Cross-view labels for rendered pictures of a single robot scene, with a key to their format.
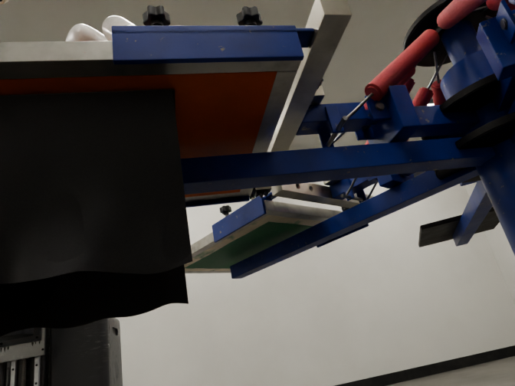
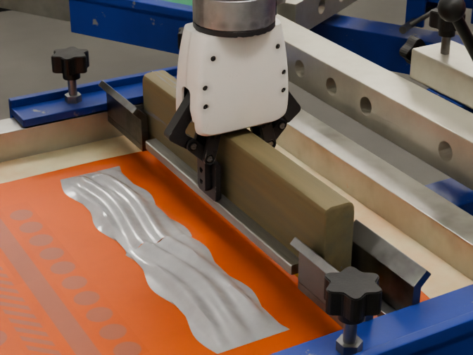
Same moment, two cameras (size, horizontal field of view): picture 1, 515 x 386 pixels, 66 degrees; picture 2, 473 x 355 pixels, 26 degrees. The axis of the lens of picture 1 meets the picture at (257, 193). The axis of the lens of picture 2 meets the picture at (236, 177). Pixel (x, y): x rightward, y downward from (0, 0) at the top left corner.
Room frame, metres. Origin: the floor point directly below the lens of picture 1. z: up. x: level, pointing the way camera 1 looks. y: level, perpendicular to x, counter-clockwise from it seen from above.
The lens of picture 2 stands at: (-0.08, 0.35, 1.46)
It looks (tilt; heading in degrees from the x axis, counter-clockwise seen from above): 27 degrees down; 345
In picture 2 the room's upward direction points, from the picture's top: straight up
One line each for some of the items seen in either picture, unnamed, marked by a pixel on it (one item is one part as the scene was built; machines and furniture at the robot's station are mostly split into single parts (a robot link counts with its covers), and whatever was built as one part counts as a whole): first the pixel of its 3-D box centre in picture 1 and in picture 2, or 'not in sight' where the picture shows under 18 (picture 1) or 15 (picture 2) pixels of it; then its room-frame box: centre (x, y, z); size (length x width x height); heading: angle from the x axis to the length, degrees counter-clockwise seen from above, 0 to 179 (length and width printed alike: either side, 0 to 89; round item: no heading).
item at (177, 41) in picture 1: (210, 52); (431, 346); (0.51, 0.03, 0.98); 0.30 x 0.05 x 0.07; 104
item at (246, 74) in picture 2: not in sight; (234, 67); (0.78, 0.12, 1.12); 0.10 x 0.08 x 0.11; 104
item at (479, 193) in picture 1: (473, 209); not in sight; (1.63, -0.87, 0.91); 1.34 x 0.41 x 0.08; 164
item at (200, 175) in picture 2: not in sight; (198, 167); (0.77, 0.16, 1.03); 0.03 x 0.03 x 0.07; 14
